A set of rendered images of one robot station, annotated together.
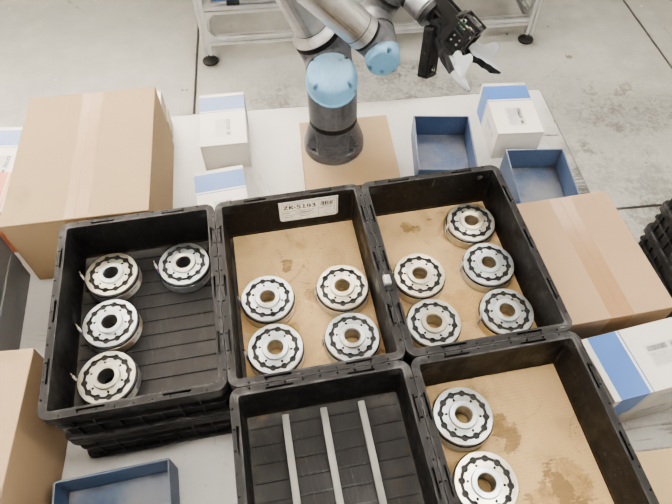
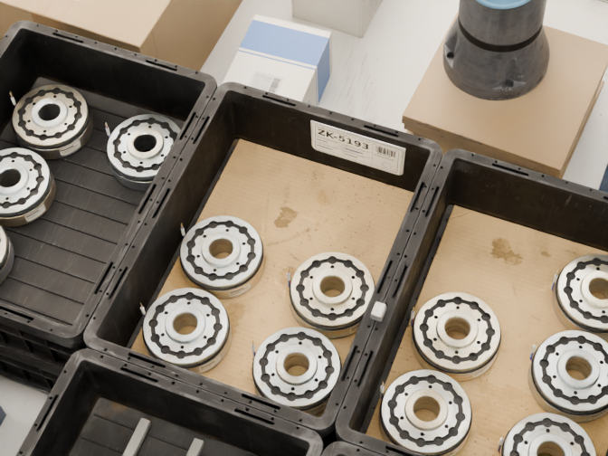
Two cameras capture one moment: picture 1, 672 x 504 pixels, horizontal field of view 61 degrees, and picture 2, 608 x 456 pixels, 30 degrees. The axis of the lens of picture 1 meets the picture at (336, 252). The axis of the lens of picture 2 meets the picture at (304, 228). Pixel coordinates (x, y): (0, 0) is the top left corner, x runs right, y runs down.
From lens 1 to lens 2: 44 cm
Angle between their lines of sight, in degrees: 19
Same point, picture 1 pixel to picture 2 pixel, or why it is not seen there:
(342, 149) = (490, 76)
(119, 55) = not seen: outside the picture
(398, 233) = (480, 251)
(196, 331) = (110, 247)
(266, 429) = (113, 425)
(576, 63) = not seen: outside the picture
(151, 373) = (24, 273)
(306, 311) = (267, 298)
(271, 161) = (396, 42)
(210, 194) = (258, 58)
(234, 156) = (338, 12)
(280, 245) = (296, 183)
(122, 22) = not seen: outside the picture
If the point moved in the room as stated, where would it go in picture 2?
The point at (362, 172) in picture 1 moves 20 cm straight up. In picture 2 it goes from (508, 127) to (527, 31)
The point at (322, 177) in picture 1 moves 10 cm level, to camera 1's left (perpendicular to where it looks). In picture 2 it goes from (440, 106) to (378, 78)
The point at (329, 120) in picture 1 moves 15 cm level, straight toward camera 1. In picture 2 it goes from (479, 22) to (424, 99)
